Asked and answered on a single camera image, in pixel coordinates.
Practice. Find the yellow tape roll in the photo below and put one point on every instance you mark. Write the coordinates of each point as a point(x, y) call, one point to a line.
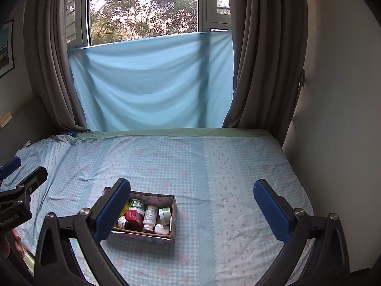
point(125, 208)

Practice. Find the blue checkered floral bedsheet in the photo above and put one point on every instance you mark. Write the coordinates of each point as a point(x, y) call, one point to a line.
point(221, 238)

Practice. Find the light blue hanging cloth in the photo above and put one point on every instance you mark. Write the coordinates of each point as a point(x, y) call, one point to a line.
point(175, 81)

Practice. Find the green label white jar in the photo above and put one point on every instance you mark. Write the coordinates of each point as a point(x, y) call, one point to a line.
point(138, 205)

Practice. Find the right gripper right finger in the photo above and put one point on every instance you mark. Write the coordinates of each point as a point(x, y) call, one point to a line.
point(328, 259)

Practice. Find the framed wall picture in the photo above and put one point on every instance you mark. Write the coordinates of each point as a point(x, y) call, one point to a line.
point(6, 50)

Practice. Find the dark brown left curtain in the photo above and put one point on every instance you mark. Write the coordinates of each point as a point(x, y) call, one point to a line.
point(46, 56)

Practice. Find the open cardboard box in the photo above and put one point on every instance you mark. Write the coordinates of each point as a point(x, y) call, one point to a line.
point(159, 201)

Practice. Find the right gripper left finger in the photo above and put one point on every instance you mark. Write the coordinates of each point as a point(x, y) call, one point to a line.
point(55, 261)

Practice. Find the person's left hand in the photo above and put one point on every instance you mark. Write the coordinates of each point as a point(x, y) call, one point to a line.
point(5, 246)

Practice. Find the red rectangular box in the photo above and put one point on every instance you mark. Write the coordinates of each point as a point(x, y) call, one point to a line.
point(134, 220)

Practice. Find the black white small jar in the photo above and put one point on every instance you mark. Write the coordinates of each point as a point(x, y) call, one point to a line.
point(123, 223)

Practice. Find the white earbuds case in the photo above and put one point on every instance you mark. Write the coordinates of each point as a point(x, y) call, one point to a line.
point(162, 229)

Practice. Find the window with frame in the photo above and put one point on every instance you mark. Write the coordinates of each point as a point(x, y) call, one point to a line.
point(95, 22)

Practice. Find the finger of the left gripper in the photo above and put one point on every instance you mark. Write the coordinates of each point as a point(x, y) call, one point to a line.
point(10, 167)
point(32, 182)

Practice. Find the white pill bottle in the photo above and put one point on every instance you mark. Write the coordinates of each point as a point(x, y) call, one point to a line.
point(150, 217)

